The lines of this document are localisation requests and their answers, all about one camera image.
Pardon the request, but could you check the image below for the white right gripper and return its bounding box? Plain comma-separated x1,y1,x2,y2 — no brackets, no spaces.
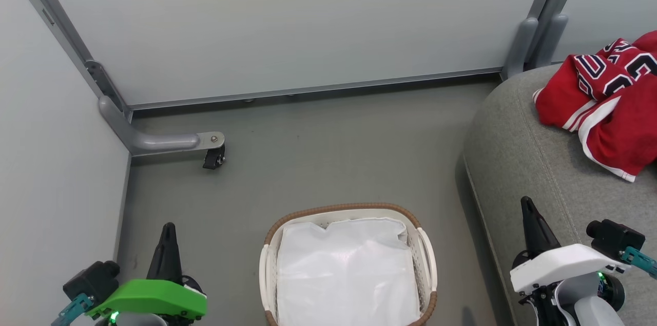
510,196,626,326

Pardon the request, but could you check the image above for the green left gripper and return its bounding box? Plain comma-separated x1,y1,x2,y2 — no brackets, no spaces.
85,222,208,324

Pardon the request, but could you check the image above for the red basketball jersey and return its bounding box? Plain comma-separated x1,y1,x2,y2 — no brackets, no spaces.
532,30,657,183

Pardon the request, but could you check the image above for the white cloth garment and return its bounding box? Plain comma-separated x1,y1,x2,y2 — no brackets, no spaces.
276,217,422,326

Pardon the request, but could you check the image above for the white laundry basket brown rim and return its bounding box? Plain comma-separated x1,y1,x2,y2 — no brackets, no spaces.
259,203,438,326

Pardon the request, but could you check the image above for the grey fabric sofa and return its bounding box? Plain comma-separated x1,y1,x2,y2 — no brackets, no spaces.
463,63,657,326

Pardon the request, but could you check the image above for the black caster wheel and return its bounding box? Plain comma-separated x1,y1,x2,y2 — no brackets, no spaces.
202,145,227,170

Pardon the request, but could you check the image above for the grey partition support foot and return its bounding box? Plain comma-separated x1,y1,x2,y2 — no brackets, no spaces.
98,95,226,158

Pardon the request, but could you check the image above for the grey partition base rail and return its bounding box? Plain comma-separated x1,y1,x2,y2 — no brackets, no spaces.
126,66,505,111
113,154,133,267

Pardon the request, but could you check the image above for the teal cable connector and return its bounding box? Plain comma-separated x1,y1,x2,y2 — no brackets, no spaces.
50,293,96,326
619,246,657,280

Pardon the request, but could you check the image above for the grey partition post with foot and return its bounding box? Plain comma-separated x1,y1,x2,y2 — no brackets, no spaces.
502,0,565,81
533,0,591,69

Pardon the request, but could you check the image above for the grey partition corner post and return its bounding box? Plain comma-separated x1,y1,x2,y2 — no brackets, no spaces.
0,0,131,113

